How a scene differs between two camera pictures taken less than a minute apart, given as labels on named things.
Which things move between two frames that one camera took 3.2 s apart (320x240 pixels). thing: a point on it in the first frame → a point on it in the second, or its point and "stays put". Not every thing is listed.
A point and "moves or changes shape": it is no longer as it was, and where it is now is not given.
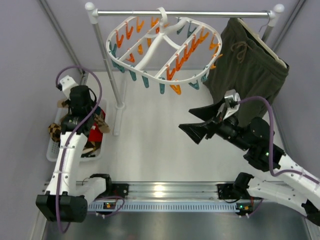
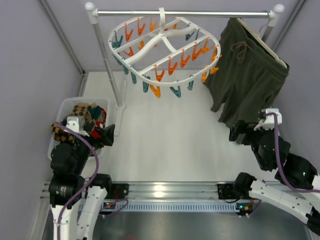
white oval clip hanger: x=164 y=50 stays put
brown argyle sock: x=99 y=118 moves or changes shape
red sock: x=96 y=135 stays put
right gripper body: x=212 y=124 → x=240 y=133
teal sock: x=98 y=110 stays put
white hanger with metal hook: x=258 y=37 stays put
